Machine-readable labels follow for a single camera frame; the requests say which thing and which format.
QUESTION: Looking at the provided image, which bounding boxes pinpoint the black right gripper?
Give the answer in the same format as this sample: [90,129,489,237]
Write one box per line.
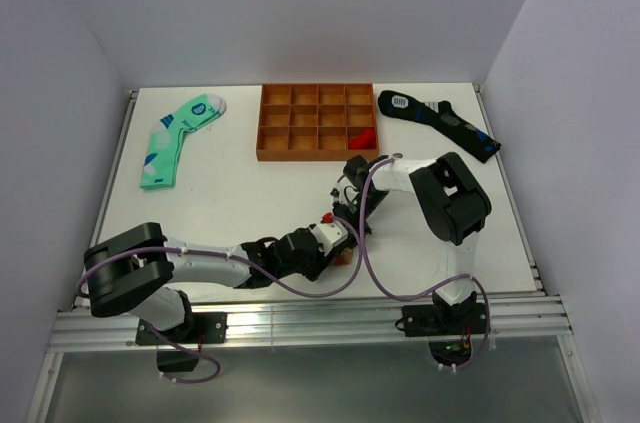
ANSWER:
[334,190,390,257]

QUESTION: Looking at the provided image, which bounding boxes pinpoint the brown argyle sock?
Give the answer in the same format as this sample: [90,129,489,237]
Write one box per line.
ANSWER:
[332,248,353,266]

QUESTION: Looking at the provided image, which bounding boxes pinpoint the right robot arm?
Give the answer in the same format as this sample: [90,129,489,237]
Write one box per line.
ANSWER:
[330,152,492,333]

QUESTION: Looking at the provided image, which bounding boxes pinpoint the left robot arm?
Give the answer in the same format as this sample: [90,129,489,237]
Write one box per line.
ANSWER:
[79,221,348,342]

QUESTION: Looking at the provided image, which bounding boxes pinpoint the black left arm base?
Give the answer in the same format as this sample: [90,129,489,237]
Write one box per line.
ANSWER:
[135,312,227,374]

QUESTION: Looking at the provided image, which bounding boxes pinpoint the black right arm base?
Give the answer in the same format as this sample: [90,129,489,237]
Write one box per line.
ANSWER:
[395,301,490,372]

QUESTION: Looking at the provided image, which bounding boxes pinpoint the red rolled sock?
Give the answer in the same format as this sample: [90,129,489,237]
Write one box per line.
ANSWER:
[348,128,377,150]

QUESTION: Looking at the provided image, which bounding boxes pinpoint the orange compartment tray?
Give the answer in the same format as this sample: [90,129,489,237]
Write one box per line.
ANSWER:
[256,83,380,162]

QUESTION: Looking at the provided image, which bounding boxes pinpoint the black blue sock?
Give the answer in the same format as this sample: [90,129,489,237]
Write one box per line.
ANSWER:
[378,90,501,163]

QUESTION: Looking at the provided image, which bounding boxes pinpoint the mint green sock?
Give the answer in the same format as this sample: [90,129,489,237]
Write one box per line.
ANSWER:
[139,94,227,190]

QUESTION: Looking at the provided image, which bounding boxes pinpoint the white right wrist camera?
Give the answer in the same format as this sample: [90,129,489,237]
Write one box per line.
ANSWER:
[330,186,346,204]

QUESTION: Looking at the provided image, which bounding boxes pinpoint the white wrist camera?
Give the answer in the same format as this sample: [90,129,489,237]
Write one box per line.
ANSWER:
[330,186,346,204]
[308,212,349,255]

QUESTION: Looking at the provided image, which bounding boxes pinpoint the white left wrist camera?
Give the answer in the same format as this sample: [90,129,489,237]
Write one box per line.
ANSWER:
[308,212,349,255]

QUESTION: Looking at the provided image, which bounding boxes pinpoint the aluminium frame rail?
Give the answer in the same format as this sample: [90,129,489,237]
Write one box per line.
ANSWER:
[47,295,573,353]

